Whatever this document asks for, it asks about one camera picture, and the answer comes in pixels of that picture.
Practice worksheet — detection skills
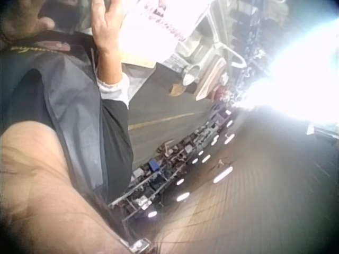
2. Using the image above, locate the white round container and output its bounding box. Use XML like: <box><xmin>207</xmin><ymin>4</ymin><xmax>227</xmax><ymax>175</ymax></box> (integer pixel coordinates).
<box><xmin>182</xmin><ymin>64</ymin><xmax>201</xmax><ymax>87</ymax></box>

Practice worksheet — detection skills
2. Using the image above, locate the small brown cardboard piece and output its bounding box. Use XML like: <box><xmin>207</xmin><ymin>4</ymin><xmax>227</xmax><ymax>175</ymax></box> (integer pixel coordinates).
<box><xmin>168</xmin><ymin>83</ymin><xmax>187</xmax><ymax>96</ymax></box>

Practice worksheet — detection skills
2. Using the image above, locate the person's right hand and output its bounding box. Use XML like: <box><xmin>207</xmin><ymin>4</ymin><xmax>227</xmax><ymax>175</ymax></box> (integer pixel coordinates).
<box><xmin>91</xmin><ymin>0</ymin><xmax>128</xmax><ymax>53</ymax></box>

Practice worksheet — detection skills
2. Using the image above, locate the long shelf of goods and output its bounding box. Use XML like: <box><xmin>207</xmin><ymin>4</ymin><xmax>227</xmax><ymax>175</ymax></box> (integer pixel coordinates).
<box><xmin>108</xmin><ymin>104</ymin><xmax>235</xmax><ymax>225</ymax></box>

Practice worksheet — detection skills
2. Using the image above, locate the row of ceiling lights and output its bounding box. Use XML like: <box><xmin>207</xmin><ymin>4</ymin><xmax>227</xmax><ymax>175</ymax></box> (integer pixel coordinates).
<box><xmin>147</xmin><ymin>110</ymin><xmax>236</xmax><ymax>219</ymax></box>

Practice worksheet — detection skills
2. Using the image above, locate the brown cardboard sheet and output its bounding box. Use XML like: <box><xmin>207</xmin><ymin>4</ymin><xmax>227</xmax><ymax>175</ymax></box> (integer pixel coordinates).
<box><xmin>121</xmin><ymin>52</ymin><xmax>157</xmax><ymax>70</ymax></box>

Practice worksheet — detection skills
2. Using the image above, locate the shelf of dark goods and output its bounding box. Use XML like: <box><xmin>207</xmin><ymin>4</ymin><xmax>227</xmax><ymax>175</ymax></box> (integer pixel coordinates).
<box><xmin>229</xmin><ymin>0</ymin><xmax>291</xmax><ymax>80</ymax></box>

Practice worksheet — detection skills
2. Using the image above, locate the white paper sheet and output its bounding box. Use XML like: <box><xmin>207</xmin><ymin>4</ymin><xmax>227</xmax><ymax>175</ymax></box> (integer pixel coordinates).
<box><xmin>118</xmin><ymin>0</ymin><xmax>214</xmax><ymax>66</ymax></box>

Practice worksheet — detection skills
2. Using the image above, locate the person's left hand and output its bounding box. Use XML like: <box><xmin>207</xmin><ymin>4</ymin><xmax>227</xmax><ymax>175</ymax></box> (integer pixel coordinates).
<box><xmin>0</xmin><ymin>6</ymin><xmax>56</xmax><ymax>41</ymax></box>

